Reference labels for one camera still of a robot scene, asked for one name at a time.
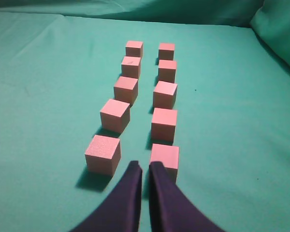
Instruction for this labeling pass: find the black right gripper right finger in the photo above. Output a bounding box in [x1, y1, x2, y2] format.
[149, 161, 223, 232]

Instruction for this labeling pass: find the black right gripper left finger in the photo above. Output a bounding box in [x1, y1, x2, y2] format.
[72, 160, 143, 232]

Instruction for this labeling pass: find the pink cube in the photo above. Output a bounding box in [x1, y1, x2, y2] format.
[153, 81, 178, 109]
[121, 56, 141, 79]
[151, 108, 178, 142]
[85, 135, 121, 176]
[158, 43, 175, 60]
[100, 99, 130, 133]
[114, 76, 138, 105]
[158, 59, 177, 83]
[125, 41, 144, 58]
[149, 144, 179, 182]

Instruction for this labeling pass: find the green cloth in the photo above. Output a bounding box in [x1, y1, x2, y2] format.
[0, 0, 290, 232]

